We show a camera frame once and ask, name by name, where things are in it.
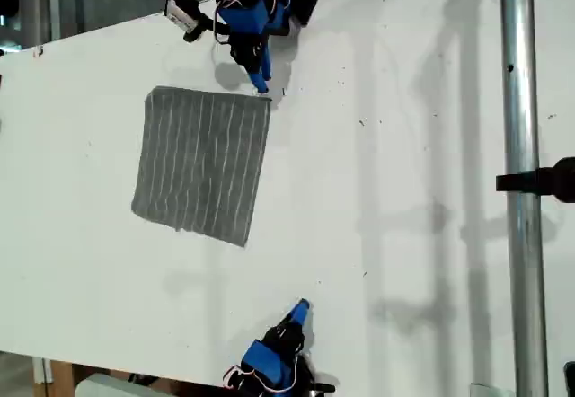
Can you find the grey striped towel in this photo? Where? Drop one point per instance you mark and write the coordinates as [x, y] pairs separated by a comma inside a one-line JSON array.
[[202, 163]]

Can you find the black clamp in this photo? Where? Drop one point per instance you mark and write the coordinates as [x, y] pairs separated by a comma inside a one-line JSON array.
[[552, 179]]

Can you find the black camera stalk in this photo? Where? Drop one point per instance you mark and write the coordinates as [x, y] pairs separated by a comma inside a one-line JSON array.
[[201, 26]]

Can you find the black camera box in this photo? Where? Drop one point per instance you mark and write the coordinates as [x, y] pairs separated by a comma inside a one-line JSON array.
[[182, 10]]

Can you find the steel post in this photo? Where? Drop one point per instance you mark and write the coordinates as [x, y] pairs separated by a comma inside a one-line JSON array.
[[521, 100]]

